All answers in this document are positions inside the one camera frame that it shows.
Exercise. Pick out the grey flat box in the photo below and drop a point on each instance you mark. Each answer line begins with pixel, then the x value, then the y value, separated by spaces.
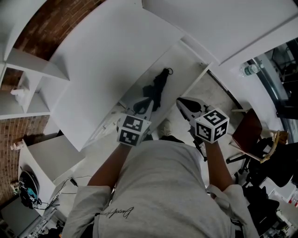
pixel 18 216

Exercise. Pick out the black umbrella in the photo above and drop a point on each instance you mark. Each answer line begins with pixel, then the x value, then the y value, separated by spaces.
pixel 158 86

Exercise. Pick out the glass top desk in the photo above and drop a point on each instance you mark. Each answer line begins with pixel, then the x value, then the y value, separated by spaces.
pixel 272 88

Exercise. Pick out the brown wooden chair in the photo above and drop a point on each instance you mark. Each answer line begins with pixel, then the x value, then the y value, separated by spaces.
pixel 248 132

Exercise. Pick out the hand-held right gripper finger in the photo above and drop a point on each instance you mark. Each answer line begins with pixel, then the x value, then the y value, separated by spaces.
pixel 193 101
pixel 184 110

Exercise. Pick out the person's right forearm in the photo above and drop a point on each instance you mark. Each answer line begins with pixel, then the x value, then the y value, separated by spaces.
pixel 217 167

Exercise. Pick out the white drawer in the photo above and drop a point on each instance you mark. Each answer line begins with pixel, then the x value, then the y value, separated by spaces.
pixel 177 69

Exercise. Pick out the small white side table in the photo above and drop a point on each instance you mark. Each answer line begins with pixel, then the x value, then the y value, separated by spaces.
pixel 53 155

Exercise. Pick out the person's white shoe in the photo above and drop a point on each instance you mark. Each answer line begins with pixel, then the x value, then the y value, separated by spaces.
pixel 164 126

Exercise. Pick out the white crumpled tissue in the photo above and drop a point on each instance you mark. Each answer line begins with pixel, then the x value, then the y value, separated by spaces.
pixel 19 94

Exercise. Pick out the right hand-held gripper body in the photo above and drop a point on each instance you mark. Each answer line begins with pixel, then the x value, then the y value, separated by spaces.
pixel 210 125

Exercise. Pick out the white open shelf unit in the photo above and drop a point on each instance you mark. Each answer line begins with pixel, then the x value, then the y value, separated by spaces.
pixel 28 67

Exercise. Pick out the black bag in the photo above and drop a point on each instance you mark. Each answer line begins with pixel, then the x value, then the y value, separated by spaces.
pixel 277 162

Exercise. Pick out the clear plastic water bottle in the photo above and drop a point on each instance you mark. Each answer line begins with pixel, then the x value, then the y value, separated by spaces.
pixel 250 69

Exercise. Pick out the person's grey shirt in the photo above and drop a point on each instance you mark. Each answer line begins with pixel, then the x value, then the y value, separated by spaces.
pixel 158 190

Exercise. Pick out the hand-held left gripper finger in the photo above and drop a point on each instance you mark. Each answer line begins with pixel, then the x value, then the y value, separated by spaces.
pixel 136 102
pixel 149 111

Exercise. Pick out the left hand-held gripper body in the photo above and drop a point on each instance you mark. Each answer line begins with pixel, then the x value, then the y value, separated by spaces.
pixel 130 132

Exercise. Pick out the person's black trouser leg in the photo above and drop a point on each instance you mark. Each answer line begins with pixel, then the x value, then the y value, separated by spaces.
pixel 171 139

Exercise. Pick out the white drawer cabinet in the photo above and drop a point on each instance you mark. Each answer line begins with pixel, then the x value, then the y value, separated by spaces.
pixel 104 58

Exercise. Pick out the person's left forearm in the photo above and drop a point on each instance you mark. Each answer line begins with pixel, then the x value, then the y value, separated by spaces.
pixel 109 165

